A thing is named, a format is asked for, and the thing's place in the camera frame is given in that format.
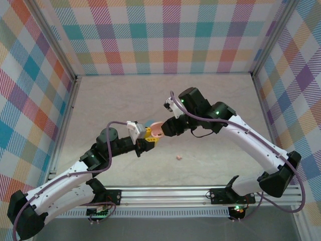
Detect pink earbud charging case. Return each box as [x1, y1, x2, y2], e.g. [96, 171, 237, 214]
[151, 121, 166, 139]

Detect aluminium floor edge profile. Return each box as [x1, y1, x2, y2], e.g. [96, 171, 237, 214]
[252, 75, 291, 188]
[44, 76, 83, 188]

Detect left controller circuit board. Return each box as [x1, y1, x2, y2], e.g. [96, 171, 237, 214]
[86, 203, 111, 218]

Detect controller circuit board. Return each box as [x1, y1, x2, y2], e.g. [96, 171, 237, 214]
[86, 203, 111, 218]
[229, 204, 246, 214]

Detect right controller circuit board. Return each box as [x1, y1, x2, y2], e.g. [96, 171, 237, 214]
[229, 204, 246, 214]

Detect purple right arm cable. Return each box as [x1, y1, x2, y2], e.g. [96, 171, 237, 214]
[169, 90, 307, 223]

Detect thin black gripper wire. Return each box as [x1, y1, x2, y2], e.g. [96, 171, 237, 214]
[190, 125, 215, 139]

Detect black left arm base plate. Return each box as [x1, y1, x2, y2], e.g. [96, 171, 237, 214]
[104, 189, 123, 205]

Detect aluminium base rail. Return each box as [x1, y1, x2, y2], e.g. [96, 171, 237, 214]
[46, 170, 303, 208]

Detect white slotted cable duct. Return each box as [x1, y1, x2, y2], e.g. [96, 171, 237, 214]
[60, 209, 230, 219]

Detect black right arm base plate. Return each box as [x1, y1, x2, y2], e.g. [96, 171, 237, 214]
[209, 187, 256, 204]

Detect aluminium corner frame post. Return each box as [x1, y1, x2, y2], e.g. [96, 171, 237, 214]
[250, 0, 300, 77]
[26, 0, 79, 81]

